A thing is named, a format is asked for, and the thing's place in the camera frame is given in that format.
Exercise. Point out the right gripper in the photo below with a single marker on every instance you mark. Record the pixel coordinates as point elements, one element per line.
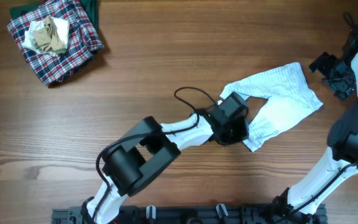
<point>331,66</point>

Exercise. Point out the light blue striped baby pants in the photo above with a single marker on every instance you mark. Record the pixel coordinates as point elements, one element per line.
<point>289,100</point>

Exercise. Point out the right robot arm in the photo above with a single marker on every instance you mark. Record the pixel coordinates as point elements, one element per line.
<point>299,203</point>

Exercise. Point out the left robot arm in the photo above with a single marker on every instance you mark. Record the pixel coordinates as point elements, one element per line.
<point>133,162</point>

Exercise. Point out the dark green garment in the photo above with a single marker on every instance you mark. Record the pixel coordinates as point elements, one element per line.
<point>90,7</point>

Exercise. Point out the red blue plaid garment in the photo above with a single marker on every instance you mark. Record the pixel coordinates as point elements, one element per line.
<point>79,36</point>

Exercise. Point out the white crumpled garment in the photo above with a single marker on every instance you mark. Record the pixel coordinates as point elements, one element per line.
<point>29,38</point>

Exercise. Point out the beige crumpled garment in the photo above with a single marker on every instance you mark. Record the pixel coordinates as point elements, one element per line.
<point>52,37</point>

